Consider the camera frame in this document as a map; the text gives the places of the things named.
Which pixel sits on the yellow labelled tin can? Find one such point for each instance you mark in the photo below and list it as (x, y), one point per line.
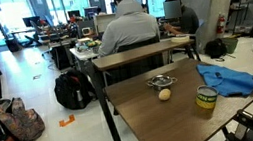
(206, 97)

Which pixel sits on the red fire extinguisher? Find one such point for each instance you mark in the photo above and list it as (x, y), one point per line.
(220, 23)

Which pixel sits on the small steel pot with lid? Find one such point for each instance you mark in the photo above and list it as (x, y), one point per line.
(160, 82)

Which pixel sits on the brown wooden bench table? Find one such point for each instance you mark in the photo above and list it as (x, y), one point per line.
(129, 56)

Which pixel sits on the green bin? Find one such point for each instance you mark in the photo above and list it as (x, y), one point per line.
(230, 44)

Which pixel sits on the lit computer monitor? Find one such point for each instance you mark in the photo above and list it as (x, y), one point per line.
(155, 8)

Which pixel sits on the blue microfiber cloth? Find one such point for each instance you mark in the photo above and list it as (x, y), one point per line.
(226, 81)

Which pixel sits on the person in grey hoodie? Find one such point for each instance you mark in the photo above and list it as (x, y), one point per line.
(131, 25)

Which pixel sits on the black bag by pillar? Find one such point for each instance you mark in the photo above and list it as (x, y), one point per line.
(215, 48)

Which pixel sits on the floral patterned bag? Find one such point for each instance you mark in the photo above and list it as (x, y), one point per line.
(24, 124)

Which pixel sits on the yellow potato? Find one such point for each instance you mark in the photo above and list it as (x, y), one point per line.
(164, 94)

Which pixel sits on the person in dark shirt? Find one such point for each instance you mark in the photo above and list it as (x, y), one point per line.
(189, 22)

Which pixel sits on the black backpack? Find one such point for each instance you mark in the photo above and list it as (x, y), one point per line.
(73, 90)

